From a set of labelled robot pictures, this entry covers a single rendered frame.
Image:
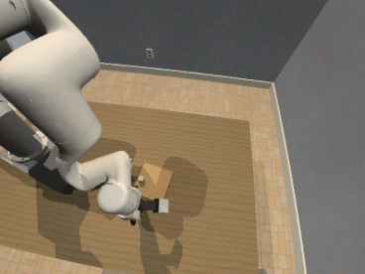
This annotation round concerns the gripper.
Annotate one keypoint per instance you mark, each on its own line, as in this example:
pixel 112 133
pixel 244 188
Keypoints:
pixel 134 215

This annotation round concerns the tan mat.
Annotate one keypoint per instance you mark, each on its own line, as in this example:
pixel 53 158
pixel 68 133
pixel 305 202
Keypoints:
pixel 156 181

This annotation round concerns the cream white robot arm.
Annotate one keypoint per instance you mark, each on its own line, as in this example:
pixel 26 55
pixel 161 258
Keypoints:
pixel 43 80

